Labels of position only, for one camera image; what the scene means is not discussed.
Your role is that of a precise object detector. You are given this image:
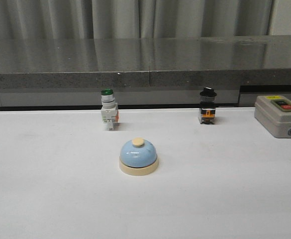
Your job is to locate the blue desk bell cream base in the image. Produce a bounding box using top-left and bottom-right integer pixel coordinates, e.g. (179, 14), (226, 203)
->
(119, 137), (159, 176)

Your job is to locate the grey stone counter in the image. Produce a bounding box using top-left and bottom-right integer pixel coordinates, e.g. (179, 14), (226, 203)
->
(0, 35), (291, 110)

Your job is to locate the grey curtain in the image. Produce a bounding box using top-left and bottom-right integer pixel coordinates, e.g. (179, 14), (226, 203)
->
(0, 0), (291, 39)

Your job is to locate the green pushbutton switch white body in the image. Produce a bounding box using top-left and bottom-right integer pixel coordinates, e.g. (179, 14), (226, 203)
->
(101, 89), (119, 130)

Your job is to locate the black rotary selector switch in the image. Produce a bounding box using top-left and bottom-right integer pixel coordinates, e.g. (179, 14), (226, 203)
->
(198, 87), (217, 124)

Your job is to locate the grey push button switch box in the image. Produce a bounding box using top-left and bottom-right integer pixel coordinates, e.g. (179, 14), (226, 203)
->
(254, 95), (291, 138)

